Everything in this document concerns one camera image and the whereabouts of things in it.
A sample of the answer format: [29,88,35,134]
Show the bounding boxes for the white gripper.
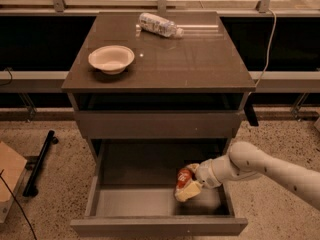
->
[174,157,230,202]

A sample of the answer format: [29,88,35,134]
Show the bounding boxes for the red coke can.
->
[176,168,193,190]

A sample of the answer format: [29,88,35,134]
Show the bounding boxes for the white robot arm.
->
[174,141,320,210]

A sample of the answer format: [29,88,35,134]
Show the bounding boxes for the open grey middle drawer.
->
[71,141,248,237]

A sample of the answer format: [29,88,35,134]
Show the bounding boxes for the dark grey drawer cabinet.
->
[62,11,255,156]

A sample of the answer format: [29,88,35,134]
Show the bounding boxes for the closed grey top drawer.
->
[74,111,243,139]

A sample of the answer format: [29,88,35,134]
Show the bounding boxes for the white bowl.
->
[88,45,135,75]

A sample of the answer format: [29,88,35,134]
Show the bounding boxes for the clear plastic water bottle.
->
[139,13,184,38]

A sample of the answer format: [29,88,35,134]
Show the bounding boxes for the black bar on floor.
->
[23,130,59,197]

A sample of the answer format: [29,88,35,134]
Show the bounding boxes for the brown cardboard box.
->
[0,141,27,224]

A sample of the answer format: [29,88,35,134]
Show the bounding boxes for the white cable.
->
[254,9,278,87]

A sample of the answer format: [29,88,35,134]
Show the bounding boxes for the black cable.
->
[0,169,38,240]

